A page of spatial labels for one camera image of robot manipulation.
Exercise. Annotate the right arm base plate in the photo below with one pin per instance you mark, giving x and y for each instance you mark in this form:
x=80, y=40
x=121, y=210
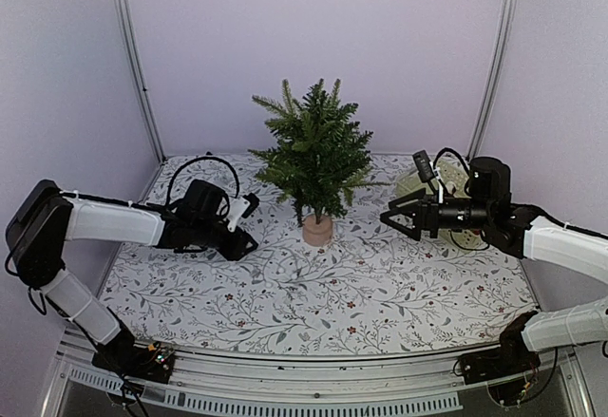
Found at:
x=480, y=366

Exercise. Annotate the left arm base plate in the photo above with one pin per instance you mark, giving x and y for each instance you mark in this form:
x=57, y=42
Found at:
x=152, y=363

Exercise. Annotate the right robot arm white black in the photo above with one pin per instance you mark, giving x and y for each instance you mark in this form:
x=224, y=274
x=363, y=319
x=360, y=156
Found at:
x=518, y=230

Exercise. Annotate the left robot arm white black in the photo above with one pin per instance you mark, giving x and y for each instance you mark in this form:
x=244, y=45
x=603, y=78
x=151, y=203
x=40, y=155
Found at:
x=47, y=220

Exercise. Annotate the small green christmas tree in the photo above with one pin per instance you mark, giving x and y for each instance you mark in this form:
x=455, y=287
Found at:
x=320, y=158

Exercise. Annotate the pale green plastic basket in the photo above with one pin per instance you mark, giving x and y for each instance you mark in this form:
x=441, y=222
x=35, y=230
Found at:
x=454, y=176

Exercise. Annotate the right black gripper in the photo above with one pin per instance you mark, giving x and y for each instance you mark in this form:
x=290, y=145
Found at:
x=427, y=214

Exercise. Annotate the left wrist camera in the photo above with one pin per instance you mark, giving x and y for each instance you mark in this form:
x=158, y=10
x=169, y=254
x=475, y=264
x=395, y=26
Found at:
x=241, y=207

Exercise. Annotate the floral white tablecloth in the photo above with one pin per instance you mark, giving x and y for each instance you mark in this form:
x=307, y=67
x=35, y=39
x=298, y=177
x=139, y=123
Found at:
x=369, y=291

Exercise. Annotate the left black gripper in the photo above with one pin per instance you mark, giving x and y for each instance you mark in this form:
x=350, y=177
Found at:
x=236, y=251

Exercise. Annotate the front aluminium rail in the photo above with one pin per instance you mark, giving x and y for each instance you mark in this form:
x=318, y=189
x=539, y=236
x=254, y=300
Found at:
x=222, y=383

